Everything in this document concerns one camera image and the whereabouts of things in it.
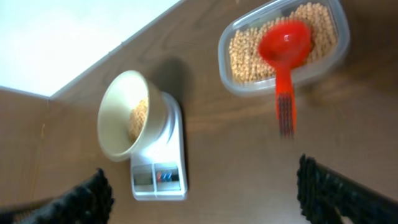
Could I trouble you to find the white digital kitchen scale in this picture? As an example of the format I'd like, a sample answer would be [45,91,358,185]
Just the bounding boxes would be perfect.
[131,92,188,201]

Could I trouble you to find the cardboard box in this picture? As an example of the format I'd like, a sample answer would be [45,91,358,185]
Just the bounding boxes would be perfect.
[1,90,48,207]

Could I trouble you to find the red measuring scoop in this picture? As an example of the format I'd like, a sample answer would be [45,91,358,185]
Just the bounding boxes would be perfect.
[257,20,312,138]

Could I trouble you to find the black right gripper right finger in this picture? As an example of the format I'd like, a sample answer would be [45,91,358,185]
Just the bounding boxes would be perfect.
[297,155,397,224]

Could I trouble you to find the beige bowl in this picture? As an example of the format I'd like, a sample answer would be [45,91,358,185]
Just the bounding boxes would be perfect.
[97,70,169,162]

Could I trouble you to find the clear plastic container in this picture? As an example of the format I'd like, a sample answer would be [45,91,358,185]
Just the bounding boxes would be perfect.
[218,0,351,96]

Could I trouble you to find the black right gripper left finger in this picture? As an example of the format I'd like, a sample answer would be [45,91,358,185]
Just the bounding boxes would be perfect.
[1,169,114,224]

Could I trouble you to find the soybeans in bowl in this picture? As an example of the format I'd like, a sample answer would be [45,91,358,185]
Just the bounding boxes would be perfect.
[129,98,148,142]

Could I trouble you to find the soybeans in container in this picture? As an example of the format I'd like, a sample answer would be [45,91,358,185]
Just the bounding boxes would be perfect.
[229,2,338,83]

